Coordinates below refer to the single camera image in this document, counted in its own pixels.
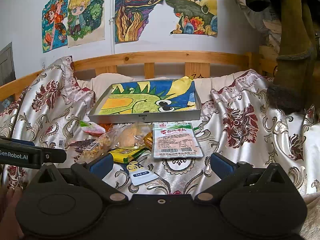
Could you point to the person left hand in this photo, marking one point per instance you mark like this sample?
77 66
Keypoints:
10 228

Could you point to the olive plush toy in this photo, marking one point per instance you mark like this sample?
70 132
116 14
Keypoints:
291 90

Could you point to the metal tray with drawing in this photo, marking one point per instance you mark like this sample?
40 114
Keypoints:
148 101

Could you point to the white green snack packet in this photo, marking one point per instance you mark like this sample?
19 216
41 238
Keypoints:
174 140

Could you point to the white wall pipe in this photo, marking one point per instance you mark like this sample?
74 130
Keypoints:
111 22

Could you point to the clear nut bar packet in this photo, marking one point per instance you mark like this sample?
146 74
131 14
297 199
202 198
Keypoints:
98 147

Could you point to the blue white sachet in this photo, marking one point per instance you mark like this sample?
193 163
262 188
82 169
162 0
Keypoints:
140 175

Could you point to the pink green white packet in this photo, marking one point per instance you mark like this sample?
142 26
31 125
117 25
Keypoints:
91 128

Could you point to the floral satin bedspread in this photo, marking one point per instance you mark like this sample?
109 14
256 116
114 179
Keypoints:
236 121

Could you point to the clear pastry bag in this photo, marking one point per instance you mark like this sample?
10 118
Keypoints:
132 137

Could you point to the landscape drawing poster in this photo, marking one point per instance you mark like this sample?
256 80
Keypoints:
198 17

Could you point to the yellow snack bar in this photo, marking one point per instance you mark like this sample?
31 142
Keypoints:
124 156

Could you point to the swirly night drawing poster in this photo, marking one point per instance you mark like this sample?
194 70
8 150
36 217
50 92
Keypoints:
131 17

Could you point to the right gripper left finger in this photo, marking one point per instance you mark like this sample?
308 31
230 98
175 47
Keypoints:
91 176

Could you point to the girl drawing poster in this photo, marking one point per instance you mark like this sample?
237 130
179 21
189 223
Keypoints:
54 31

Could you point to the wooden bed rail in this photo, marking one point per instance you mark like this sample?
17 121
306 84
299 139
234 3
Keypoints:
196 63

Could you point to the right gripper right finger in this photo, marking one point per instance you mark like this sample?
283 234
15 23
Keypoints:
231 176

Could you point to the blond boy drawing poster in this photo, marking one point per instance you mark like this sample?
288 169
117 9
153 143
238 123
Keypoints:
85 21

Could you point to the gold duck snack packet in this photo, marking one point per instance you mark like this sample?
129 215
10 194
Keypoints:
148 141

